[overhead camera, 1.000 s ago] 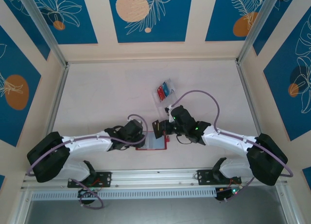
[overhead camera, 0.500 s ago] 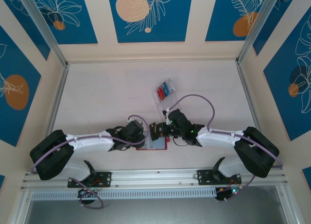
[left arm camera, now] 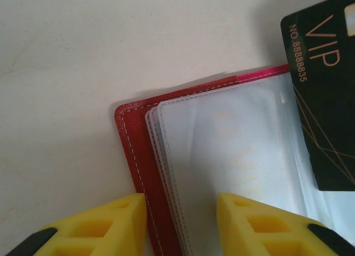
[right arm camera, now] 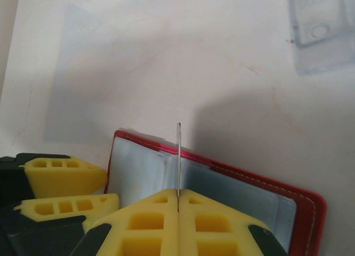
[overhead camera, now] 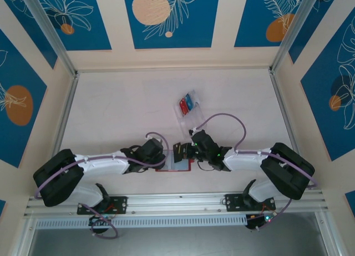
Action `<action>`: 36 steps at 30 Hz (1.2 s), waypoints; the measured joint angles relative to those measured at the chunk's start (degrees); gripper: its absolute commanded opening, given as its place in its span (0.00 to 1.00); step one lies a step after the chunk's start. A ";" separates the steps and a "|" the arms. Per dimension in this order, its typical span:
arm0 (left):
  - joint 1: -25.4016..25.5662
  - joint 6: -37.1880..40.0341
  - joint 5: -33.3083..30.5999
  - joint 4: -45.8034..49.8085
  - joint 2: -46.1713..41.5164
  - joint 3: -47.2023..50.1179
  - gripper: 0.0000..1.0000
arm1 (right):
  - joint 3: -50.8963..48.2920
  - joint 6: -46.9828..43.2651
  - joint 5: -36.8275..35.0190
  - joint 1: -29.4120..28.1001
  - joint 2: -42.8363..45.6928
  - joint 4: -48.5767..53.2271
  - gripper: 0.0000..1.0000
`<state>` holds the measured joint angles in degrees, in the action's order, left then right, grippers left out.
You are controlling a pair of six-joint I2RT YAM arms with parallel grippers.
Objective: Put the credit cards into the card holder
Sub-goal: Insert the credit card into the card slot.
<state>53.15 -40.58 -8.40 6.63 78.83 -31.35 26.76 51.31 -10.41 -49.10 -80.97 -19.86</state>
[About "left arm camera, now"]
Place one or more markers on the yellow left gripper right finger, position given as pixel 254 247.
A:
pixel 263 231

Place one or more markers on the red leather card holder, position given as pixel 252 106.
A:
pixel 133 145

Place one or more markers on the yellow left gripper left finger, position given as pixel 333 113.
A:
pixel 97 228

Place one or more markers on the black VIP credit card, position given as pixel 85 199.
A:
pixel 327 100

